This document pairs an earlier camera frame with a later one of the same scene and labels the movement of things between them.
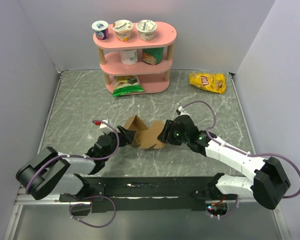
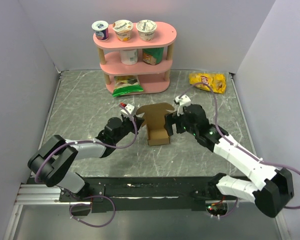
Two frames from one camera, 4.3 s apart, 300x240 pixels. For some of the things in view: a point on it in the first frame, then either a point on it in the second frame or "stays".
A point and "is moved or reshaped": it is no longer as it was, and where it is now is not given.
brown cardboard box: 146,138 is moved or reshaped
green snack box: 153,56 stays
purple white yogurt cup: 101,29 stays
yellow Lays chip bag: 216,82 stays
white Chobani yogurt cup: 146,28 stays
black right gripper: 169,126 to 170,119
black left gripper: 127,136 to 138,122
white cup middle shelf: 129,56 stays
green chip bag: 126,84 stays
